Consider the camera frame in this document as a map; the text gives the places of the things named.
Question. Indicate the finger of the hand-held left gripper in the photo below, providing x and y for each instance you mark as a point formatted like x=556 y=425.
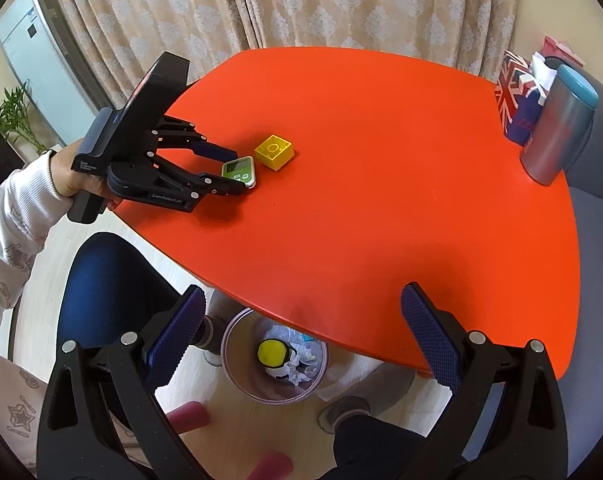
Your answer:
x=214 y=150
x=221 y=186

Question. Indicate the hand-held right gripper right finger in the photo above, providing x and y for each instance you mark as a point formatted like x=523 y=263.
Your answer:
x=431 y=340

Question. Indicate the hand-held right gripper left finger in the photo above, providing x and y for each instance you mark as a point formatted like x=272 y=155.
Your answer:
x=176 y=335

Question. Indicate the green and white timer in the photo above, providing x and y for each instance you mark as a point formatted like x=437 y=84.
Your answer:
x=239 y=170

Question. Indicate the clear plastic bin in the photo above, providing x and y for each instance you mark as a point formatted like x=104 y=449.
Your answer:
x=236 y=375

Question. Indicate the yellow ball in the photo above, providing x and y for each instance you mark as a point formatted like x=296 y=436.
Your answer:
x=271 y=352

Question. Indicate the person's left forearm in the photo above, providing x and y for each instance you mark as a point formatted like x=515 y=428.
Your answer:
x=11 y=240

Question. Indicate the person's left hand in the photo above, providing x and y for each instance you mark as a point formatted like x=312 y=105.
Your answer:
x=66 y=175

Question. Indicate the person's left foot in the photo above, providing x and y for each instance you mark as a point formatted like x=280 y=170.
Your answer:
x=211 y=335

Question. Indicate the person's foot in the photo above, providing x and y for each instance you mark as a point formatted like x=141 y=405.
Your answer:
x=344 y=410
x=211 y=335

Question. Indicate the yellow toy block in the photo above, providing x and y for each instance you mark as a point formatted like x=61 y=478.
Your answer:
x=274 y=152

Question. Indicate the person's left leg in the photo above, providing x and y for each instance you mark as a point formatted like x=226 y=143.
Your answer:
x=111 y=285

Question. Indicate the person's leg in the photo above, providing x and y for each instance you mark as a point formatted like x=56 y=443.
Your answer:
x=371 y=450
x=111 y=285

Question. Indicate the person's right foot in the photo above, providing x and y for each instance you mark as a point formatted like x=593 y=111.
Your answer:
x=344 y=410

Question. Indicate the white standing air conditioner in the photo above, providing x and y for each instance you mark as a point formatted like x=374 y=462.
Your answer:
x=31 y=60

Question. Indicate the green bamboo plant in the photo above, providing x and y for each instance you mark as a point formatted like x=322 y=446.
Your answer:
x=11 y=115

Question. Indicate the person's right leg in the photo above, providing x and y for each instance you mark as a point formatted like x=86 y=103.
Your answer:
x=371 y=450

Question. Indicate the crumpled white paper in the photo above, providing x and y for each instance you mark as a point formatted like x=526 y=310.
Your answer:
x=301 y=372

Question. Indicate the grey chair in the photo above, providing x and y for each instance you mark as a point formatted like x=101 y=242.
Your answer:
x=596 y=285

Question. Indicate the person's printed white top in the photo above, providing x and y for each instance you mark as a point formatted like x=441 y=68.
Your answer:
x=11 y=410

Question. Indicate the beige patterned curtain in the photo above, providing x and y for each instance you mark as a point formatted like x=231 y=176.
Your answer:
x=331 y=5

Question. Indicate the grey tumbler with teal lid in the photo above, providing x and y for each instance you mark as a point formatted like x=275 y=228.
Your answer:
x=556 y=130

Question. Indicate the flag print tissue box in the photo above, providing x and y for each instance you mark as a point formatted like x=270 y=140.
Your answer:
x=511 y=105

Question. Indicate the white tissue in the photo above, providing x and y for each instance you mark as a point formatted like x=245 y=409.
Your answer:
x=544 y=72

